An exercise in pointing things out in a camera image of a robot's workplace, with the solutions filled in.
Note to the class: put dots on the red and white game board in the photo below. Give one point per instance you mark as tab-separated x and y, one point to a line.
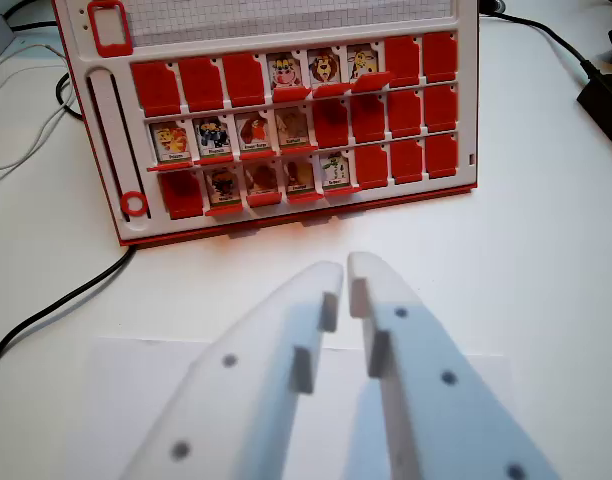
111	150

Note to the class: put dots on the black box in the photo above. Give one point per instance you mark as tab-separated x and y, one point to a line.
606	100

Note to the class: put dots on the white paper sheet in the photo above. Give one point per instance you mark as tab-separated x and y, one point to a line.
136	380

